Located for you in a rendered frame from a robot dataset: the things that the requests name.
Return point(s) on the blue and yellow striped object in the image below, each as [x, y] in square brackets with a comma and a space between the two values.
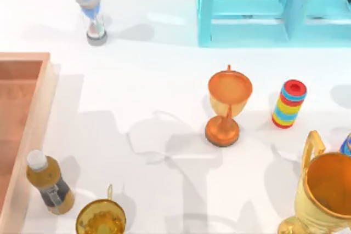
[346, 146]

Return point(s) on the orange bronze trophy cup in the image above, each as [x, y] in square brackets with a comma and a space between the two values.
[229, 99]

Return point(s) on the small gold trophy cup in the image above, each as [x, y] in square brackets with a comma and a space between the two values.
[100, 219]

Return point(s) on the blue sand hourglass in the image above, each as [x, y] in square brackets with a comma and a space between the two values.
[94, 17]

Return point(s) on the striped stack of coloured rings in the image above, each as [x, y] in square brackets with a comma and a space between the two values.
[288, 105]

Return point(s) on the light blue rack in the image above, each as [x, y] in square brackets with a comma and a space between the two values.
[246, 9]

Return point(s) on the amber bottle with white cap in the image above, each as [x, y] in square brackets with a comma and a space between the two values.
[52, 184]

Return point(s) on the salmon shallow box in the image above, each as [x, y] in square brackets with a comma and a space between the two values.
[19, 124]

